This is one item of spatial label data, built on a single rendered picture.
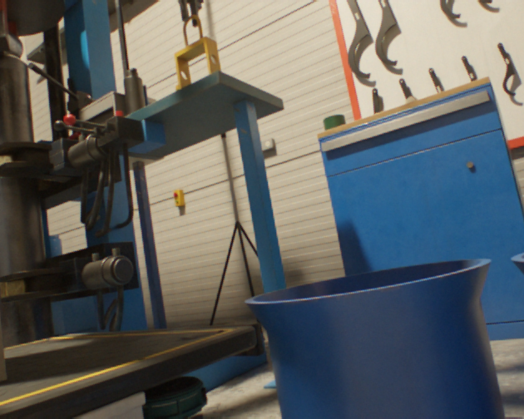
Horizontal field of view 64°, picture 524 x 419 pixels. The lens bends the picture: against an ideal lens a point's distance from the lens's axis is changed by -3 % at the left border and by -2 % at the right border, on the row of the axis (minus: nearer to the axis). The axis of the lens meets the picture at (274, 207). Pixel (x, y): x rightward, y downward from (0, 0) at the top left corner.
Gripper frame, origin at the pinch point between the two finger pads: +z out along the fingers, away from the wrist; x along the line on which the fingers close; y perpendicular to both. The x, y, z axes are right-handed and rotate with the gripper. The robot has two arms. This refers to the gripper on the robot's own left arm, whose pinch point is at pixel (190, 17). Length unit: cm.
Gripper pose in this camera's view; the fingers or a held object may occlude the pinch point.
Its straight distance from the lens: 171.7
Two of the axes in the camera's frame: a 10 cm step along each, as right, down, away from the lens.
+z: 1.7, 9.8, -1.3
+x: -5.3, -0.2, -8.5
